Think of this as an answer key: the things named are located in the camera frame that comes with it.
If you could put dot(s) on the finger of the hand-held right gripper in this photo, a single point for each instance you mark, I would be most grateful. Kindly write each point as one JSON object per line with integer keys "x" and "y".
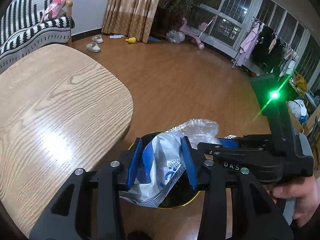
{"x": 228, "y": 143}
{"x": 231, "y": 159}

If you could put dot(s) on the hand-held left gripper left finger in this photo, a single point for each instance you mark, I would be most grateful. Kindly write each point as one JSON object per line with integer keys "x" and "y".
{"x": 133, "y": 166}

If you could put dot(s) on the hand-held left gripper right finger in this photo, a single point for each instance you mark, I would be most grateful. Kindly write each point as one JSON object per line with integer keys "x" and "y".
{"x": 190, "y": 166}

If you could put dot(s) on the black gold-rimmed waste bin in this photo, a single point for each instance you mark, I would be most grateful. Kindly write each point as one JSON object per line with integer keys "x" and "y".
{"x": 180, "y": 196}

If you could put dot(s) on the white blue snack bag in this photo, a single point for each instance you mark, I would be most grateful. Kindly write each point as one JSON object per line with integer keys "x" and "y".
{"x": 161, "y": 150}

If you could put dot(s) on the clear plastic bag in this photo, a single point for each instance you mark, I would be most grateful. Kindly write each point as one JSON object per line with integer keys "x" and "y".
{"x": 200, "y": 127}

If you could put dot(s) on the person's right hand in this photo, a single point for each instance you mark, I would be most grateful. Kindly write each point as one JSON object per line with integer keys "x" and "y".
{"x": 308, "y": 200}

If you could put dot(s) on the white stuffed bag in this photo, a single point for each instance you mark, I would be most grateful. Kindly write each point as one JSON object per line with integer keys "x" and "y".
{"x": 297, "y": 110}

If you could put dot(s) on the yellow bag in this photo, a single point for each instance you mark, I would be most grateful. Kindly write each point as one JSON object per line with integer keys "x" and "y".
{"x": 300, "y": 82}

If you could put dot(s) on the white hanging garment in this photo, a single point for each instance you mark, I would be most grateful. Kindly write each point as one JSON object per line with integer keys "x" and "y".
{"x": 287, "y": 67}

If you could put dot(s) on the round wooden table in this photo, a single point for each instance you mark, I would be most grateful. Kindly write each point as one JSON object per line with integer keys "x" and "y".
{"x": 62, "y": 105}

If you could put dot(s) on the lavender hanging robe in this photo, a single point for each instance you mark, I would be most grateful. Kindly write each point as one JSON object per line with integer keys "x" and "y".
{"x": 247, "y": 42}

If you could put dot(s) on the black hanging garment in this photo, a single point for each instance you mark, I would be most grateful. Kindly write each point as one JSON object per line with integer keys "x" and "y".
{"x": 263, "y": 40}

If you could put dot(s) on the pink tricycle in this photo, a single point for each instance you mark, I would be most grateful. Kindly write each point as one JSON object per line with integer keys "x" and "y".
{"x": 197, "y": 36}

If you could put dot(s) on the grey plush toy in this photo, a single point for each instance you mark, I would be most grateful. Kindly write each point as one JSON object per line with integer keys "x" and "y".
{"x": 175, "y": 36}

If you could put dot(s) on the metal clothes rack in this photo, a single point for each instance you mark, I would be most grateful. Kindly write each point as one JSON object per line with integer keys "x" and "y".
{"x": 265, "y": 25}

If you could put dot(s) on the white slipper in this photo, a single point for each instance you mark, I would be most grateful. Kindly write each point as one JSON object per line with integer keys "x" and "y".
{"x": 98, "y": 39}
{"x": 93, "y": 47}

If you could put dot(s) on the yellow toy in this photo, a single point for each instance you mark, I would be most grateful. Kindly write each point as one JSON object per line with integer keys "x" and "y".
{"x": 131, "y": 40}

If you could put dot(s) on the blue flat mat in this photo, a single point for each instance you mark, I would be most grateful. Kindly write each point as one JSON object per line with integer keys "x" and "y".
{"x": 153, "y": 39}

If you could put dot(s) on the white paper sheet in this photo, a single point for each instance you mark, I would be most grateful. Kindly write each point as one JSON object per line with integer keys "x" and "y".
{"x": 116, "y": 36}

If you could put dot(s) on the beige patterned curtain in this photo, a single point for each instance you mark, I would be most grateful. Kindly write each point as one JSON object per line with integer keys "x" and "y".
{"x": 132, "y": 5}

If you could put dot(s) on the pink cushion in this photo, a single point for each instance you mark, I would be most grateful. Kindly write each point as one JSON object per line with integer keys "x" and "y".
{"x": 55, "y": 7}

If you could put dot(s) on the striped black white sofa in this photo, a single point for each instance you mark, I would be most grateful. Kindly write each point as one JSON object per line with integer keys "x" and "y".
{"x": 22, "y": 27}

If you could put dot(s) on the wooden sofa frame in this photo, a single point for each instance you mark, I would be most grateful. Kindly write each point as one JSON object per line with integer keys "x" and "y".
{"x": 69, "y": 5}

